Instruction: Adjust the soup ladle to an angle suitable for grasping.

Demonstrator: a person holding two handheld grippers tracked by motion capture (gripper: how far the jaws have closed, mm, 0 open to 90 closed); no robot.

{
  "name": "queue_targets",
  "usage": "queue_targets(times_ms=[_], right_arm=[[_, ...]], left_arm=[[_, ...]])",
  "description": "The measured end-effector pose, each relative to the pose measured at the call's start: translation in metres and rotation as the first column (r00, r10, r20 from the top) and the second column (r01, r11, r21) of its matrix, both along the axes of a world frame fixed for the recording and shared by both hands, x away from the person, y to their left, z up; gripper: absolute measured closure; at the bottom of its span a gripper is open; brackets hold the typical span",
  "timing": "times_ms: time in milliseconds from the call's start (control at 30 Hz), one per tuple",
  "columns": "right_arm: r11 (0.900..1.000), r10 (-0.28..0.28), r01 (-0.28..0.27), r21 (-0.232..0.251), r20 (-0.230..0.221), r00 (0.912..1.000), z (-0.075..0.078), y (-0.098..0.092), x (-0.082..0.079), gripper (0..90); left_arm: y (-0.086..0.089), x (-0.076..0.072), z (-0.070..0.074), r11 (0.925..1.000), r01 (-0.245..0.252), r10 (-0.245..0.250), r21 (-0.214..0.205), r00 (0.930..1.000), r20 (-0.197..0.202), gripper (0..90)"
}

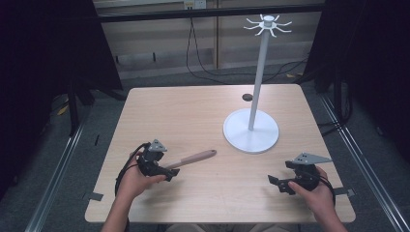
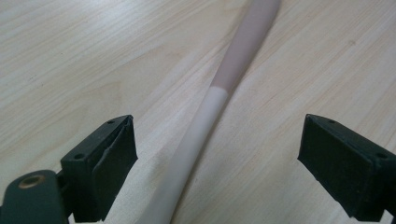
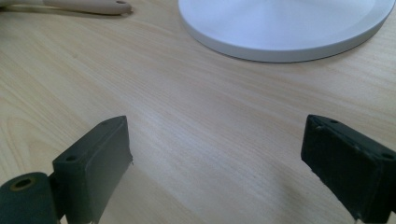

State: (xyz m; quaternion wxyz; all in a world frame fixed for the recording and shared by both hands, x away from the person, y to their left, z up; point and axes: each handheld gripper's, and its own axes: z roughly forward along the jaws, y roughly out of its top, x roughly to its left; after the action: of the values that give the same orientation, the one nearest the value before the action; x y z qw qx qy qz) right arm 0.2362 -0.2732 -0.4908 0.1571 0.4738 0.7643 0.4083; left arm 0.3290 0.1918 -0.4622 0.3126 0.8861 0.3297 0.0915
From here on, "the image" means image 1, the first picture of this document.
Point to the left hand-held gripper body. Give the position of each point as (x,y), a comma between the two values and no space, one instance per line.
(151,161)

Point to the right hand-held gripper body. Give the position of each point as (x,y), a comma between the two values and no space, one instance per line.
(306,175)

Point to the white hook stand rack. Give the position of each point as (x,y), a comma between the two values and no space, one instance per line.
(251,132)

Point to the person's left hand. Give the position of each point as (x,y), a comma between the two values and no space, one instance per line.
(133,182)

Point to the person's right hand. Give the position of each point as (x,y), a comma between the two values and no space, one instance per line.
(320,199)

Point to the grey tape piece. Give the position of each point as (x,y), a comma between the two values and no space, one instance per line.
(94,196)
(345,191)

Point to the black metal stand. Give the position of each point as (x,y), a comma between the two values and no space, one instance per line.
(73,109)

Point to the yellow floor tape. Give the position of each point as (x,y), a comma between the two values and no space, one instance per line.
(63,110)

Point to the black curtain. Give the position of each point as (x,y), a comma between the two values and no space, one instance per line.
(370,64)
(38,64)

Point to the black horizontal bar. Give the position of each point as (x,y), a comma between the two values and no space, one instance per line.
(209,13)

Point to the metal floor rail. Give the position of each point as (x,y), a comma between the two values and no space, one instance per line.
(54,180)
(364,161)

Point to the white wall socket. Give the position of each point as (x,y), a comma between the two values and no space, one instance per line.
(195,4)

